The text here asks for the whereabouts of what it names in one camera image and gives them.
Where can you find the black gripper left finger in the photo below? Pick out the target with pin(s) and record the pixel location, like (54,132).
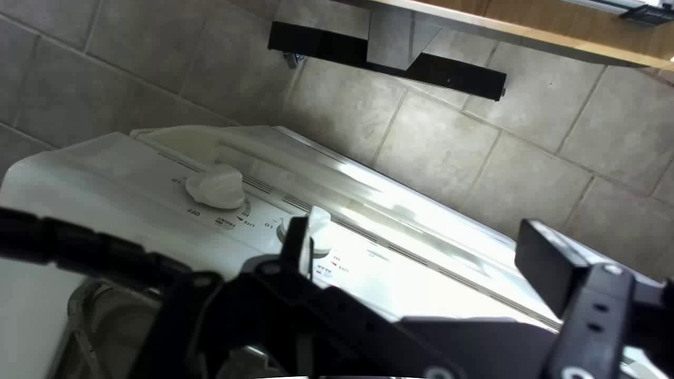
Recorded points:
(298,244)

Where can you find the white gas stove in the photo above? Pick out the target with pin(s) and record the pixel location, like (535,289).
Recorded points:
(392,232)

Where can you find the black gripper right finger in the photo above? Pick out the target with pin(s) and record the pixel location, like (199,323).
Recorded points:
(562,273)

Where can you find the white stove knob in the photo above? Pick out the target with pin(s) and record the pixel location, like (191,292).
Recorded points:
(213,187)
(321,224)

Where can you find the white table with black leg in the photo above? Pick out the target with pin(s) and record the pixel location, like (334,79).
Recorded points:
(450,72)

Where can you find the wooden crate with metal rails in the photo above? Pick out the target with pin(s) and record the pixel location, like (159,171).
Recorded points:
(562,27)

